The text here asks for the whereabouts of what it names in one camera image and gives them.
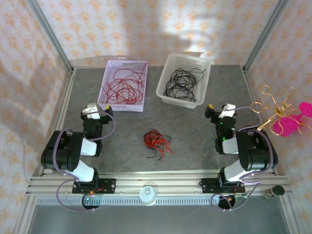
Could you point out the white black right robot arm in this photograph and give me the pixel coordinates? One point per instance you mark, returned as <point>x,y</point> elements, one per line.
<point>256,151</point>

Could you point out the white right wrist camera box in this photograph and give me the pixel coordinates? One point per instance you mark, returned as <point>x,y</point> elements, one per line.
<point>228,109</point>

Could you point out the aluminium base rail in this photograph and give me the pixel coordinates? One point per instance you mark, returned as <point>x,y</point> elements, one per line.
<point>158,179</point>

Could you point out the pink fluffy ornament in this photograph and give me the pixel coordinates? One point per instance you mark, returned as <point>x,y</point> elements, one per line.
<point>285,125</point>

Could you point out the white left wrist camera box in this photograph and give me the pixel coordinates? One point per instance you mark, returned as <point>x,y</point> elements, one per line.
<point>91,109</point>

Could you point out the aluminium frame post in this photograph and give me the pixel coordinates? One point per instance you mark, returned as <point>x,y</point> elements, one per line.
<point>265,36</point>
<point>51,36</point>

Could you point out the white round cap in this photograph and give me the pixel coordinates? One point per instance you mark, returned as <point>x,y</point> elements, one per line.
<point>148,195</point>

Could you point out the white plastic basket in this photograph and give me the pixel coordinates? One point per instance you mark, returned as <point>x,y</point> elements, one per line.
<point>161,80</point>

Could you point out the lavender plastic basket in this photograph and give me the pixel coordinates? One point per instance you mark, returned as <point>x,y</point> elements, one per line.
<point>122,108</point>

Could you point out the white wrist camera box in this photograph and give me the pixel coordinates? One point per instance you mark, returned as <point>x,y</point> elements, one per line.
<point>228,109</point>
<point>91,109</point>

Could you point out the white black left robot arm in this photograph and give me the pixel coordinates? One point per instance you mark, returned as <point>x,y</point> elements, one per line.
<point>63,151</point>

